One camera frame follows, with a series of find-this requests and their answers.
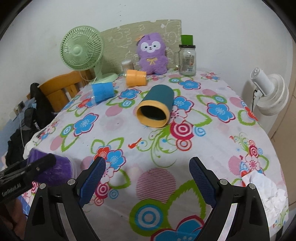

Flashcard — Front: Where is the orange cup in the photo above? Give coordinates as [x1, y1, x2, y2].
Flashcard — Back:
[125, 69, 147, 88]

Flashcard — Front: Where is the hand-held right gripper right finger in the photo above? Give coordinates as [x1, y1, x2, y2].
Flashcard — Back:
[188, 157, 273, 241]

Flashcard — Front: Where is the floral tablecloth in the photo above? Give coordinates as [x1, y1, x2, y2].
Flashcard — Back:
[21, 68, 289, 241]

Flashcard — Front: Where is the clear glass jar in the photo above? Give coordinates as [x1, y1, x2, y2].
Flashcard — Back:
[179, 44, 197, 76]

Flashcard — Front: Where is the blue fuzzy cup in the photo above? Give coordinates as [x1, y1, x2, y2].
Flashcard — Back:
[90, 82, 115, 105]

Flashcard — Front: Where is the teal cup with yellow rim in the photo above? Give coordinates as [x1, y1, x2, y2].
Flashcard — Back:
[136, 85, 174, 128]

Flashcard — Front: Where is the white fan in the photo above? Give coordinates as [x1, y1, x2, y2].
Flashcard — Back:
[240, 67, 289, 135]

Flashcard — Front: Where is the purple plush toy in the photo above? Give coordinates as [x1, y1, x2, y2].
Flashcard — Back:
[135, 32, 169, 75]

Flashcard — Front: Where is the wooden chair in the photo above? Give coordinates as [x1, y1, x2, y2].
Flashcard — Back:
[38, 70, 93, 112]

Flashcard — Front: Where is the green desk fan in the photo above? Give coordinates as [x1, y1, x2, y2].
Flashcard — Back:
[60, 26, 118, 84]

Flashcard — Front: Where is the purple fuzzy cup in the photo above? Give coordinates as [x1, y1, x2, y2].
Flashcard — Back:
[28, 149, 77, 186]

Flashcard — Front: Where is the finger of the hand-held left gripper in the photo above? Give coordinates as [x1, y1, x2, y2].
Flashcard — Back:
[23, 153, 57, 179]

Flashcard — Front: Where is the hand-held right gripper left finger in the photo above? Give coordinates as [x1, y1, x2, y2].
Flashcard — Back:
[25, 157, 107, 241]

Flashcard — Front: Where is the small glass jar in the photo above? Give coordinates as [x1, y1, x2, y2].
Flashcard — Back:
[121, 60, 133, 74]

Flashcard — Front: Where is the green cup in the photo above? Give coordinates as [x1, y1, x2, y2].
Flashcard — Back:
[180, 34, 194, 46]

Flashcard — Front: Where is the crumpled white tissue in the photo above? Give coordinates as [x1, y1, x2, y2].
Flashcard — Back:
[242, 171, 288, 216]

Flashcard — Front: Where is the green patterned board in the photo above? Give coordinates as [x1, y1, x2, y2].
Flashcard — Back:
[100, 19, 182, 73]

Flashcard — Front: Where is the black bag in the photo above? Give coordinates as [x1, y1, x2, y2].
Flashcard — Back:
[5, 82, 58, 167]

